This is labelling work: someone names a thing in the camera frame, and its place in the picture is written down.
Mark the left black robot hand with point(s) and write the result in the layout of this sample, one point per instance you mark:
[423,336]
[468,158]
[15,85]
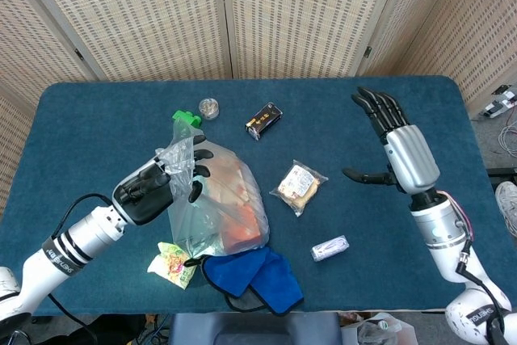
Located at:
[145,203]

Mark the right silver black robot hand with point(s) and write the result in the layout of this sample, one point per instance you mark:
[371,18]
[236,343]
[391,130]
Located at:
[412,155]

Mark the clear plastic bag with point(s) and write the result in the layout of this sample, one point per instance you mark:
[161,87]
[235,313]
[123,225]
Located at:
[226,207]

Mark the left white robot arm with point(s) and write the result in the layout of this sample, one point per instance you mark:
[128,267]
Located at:
[60,252]

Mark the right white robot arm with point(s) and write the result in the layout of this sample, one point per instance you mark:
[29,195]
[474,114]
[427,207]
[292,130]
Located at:
[444,232]

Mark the bread packet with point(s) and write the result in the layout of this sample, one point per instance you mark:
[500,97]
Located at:
[299,187]

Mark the crumpled plastic bag with bottle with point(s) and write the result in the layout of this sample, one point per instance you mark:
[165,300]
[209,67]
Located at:
[379,331]

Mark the green snack packet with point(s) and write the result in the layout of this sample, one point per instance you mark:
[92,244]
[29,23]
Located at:
[169,264]

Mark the black furniture base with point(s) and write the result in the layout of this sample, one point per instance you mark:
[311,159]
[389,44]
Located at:
[503,172]

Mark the green toy block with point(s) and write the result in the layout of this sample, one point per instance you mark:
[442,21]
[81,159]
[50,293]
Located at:
[194,119]

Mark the orange cardboard box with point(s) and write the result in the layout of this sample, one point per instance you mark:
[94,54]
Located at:
[242,228]

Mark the white power strip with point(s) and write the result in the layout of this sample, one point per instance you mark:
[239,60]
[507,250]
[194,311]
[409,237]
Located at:
[501,104]

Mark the white sneaker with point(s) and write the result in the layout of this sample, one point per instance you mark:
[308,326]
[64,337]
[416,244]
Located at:
[507,203]

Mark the black screen hinge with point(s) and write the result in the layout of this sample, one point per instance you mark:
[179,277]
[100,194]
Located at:
[367,52]
[79,54]

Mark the small round clear jar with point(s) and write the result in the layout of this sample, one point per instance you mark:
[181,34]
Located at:
[208,108]

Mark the blue grey cloth black trim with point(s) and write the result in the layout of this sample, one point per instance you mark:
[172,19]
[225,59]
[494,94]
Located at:
[242,272]

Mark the woven folding screen panel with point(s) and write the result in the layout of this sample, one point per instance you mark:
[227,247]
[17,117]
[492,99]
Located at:
[408,18]
[141,18]
[24,38]
[303,18]
[480,30]

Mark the black gold box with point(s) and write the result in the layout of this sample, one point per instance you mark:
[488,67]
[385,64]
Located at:
[262,120]

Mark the dark grey robot torso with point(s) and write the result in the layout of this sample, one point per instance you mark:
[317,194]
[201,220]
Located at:
[254,329]

